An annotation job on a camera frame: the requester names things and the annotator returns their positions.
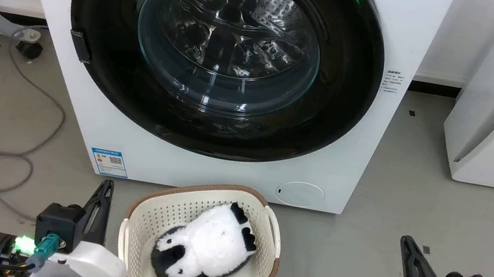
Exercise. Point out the black white panda plush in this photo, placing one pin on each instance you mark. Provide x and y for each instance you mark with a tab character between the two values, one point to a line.
212	249

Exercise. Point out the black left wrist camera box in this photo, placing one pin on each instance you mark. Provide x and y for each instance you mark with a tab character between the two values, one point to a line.
59	224

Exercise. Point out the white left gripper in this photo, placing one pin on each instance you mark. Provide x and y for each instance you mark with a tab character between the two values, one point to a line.
87	267

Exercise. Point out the cream laundry basket brown rim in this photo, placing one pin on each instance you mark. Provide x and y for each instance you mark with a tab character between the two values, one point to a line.
146	222

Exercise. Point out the white front-load washing machine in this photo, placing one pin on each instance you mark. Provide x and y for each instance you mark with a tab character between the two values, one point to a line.
220	174

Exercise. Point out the black round glass washer door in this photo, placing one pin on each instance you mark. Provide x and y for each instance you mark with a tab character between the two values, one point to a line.
334	103

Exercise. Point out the black caster wheel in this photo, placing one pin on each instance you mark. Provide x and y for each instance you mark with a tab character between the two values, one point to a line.
29	49

